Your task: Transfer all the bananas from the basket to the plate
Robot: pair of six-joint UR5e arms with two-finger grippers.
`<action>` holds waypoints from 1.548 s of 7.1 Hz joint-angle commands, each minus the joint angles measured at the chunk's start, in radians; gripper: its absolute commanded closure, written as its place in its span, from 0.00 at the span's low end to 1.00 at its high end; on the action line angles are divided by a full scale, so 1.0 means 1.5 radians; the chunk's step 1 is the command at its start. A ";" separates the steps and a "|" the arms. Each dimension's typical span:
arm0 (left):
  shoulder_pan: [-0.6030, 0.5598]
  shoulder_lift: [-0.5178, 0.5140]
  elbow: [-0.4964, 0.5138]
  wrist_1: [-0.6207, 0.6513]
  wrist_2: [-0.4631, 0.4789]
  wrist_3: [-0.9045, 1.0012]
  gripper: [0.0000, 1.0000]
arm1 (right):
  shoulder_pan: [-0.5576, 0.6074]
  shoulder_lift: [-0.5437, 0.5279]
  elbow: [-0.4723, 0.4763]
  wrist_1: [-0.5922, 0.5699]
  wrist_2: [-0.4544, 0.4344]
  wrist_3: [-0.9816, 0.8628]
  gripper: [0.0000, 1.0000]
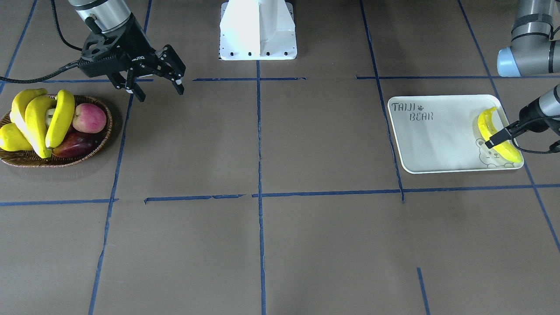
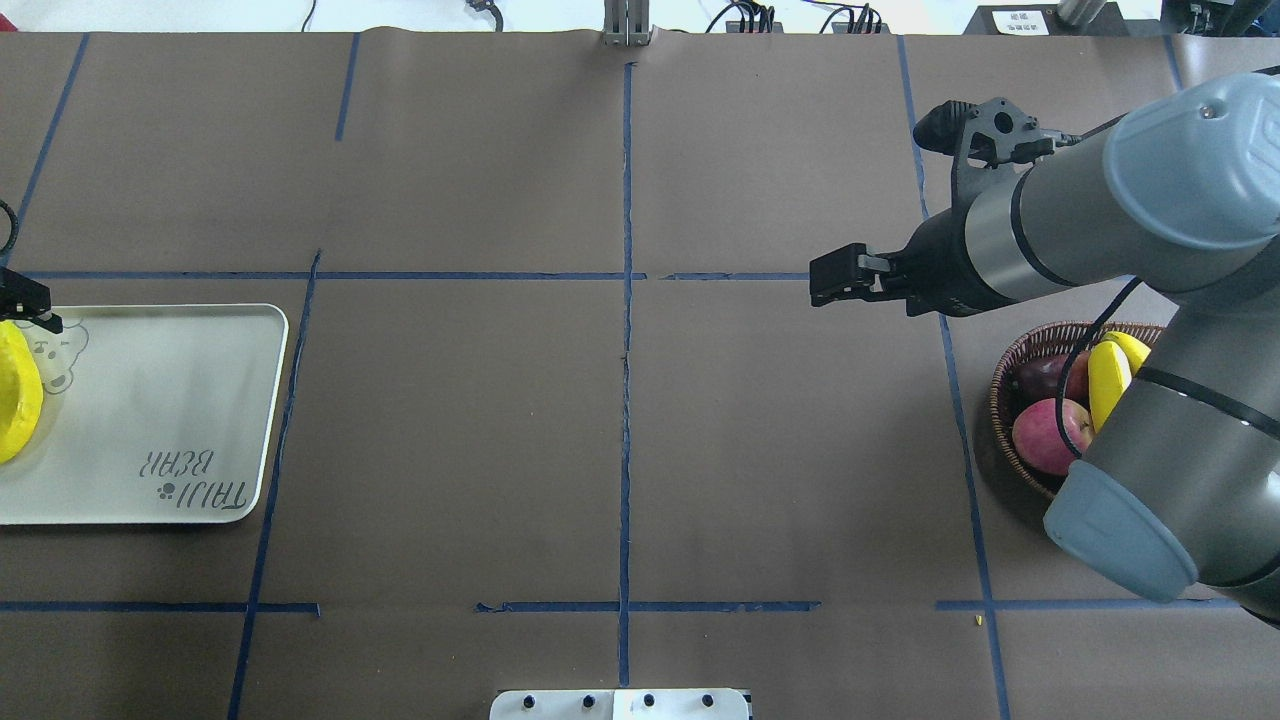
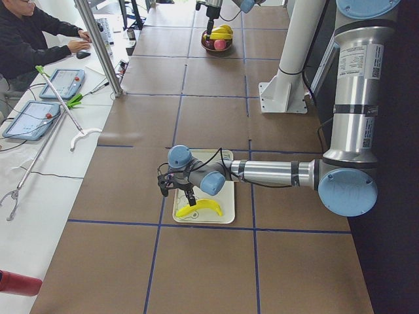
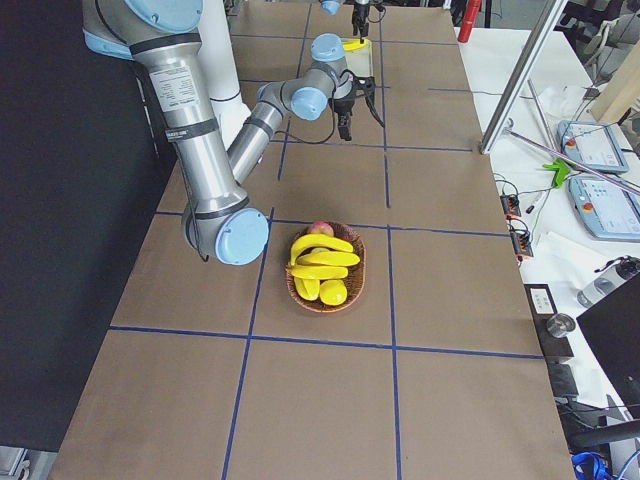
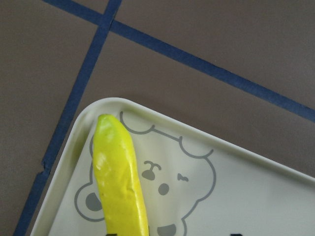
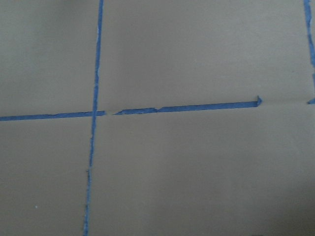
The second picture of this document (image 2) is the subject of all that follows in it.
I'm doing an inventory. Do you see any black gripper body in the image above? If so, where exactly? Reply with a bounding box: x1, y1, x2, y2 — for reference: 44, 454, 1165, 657
890, 208, 1011, 318

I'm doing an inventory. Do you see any yellow banana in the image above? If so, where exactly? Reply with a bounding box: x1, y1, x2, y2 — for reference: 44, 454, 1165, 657
1088, 331, 1152, 432
1, 322, 44, 464

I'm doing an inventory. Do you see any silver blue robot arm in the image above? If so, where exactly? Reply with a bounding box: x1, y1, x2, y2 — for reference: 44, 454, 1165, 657
808, 67, 1279, 626

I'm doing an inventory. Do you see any brown wicker basket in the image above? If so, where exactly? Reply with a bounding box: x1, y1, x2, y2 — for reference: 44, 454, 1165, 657
978, 322, 1164, 503

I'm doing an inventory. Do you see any white bear tray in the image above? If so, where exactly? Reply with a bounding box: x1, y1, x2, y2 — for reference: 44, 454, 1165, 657
1, 304, 289, 525

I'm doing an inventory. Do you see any red apple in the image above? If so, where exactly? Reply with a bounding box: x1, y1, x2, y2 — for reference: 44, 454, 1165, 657
1011, 398, 1094, 477

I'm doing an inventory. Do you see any aluminium frame post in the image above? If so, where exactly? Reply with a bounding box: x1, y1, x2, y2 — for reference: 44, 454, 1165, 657
602, 0, 653, 47

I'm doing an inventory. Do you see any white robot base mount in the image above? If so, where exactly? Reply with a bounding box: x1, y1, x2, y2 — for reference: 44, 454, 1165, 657
489, 688, 754, 719

